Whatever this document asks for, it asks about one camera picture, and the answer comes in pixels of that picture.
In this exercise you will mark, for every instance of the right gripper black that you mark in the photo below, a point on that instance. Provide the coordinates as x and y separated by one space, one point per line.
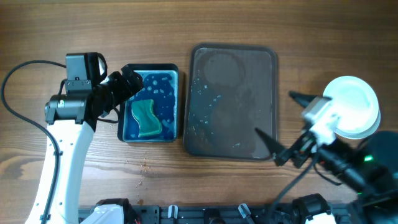
301 150

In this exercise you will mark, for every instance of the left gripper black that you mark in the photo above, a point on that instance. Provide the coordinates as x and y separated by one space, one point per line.
125 90

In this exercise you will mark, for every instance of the green yellow sponge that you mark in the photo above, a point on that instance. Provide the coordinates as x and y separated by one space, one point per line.
143 113

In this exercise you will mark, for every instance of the white plate blue stain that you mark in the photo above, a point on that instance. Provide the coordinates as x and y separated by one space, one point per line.
356 102

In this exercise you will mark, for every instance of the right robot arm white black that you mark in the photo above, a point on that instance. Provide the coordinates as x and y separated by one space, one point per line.
370 169

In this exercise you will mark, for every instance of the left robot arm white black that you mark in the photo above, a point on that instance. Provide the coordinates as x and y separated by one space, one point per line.
71 123

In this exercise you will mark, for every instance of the black tray with blue water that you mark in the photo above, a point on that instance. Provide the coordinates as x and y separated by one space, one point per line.
160 82

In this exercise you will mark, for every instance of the brown serving tray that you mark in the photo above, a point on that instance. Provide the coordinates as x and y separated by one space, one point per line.
232 90

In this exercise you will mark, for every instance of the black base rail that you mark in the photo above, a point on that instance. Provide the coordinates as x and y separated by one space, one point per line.
308 209

